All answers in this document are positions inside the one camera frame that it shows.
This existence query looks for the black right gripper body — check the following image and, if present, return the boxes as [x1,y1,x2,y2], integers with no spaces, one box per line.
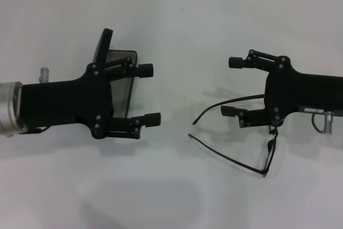
[263,55,343,128]

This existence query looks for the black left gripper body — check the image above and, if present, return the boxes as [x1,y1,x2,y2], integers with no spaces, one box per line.
[21,62,113,140]

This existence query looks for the black glasses case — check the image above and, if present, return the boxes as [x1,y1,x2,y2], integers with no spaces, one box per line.
[92,28,138,119]

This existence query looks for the black thin-frame glasses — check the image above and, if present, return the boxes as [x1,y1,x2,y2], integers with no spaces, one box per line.
[188,93,279,179]

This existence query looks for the short silver connector stub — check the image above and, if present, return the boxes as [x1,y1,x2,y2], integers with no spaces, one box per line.
[39,66,51,84]

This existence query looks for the black cable with silver plug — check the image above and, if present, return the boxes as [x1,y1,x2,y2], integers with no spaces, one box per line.
[26,125,51,135]

